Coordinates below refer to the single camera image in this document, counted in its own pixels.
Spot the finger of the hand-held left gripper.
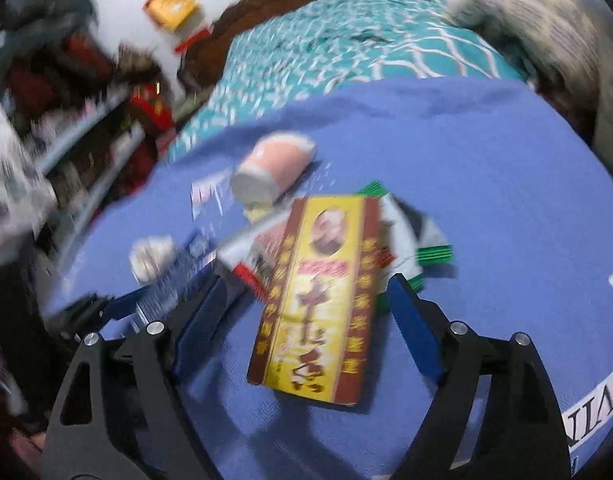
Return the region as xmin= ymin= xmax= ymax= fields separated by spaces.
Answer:
xmin=100 ymin=286 xmax=152 ymax=323

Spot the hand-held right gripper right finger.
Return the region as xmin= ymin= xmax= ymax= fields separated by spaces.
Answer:
xmin=386 ymin=272 xmax=572 ymax=480

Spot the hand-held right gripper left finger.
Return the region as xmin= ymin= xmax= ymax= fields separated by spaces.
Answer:
xmin=44 ymin=260 xmax=232 ymax=480

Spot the blue white packet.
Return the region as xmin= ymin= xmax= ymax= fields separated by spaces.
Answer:
xmin=134 ymin=232 xmax=223 ymax=322

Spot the white paper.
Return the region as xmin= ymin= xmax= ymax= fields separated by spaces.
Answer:
xmin=129 ymin=236 xmax=180 ymax=282

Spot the red white box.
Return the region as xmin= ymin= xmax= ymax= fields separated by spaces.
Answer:
xmin=217 ymin=210 xmax=298 ymax=302

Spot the green white packet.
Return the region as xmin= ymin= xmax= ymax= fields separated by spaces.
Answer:
xmin=355 ymin=180 xmax=458 ymax=313

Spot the yellow brown cardboard box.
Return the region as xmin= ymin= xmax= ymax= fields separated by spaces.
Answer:
xmin=246 ymin=195 xmax=383 ymax=407

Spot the small blue red wrapper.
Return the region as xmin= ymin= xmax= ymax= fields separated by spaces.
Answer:
xmin=190 ymin=171 xmax=230 ymax=222

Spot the pink paper cup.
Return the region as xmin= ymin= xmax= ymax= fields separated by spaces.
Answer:
xmin=230 ymin=131 xmax=318 ymax=207

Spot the blue printed cloth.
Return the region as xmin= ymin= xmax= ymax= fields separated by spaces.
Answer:
xmin=36 ymin=77 xmax=613 ymax=480

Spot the cluttered shelf unit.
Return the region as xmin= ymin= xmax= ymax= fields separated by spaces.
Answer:
xmin=0 ymin=0 xmax=177 ymax=271

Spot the teal patterned bedsheet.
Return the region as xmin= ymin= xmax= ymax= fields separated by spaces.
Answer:
xmin=166 ymin=0 xmax=529 ymax=161

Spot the carved wooden headboard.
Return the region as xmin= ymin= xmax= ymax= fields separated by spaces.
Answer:
xmin=178 ymin=0 xmax=373 ymax=95

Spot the patterned grey pillow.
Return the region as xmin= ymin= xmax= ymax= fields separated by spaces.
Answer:
xmin=443 ymin=0 xmax=613 ymax=116

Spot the yellow red wall calendar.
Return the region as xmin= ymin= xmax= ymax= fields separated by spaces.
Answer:
xmin=142 ymin=0 xmax=212 ymax=56

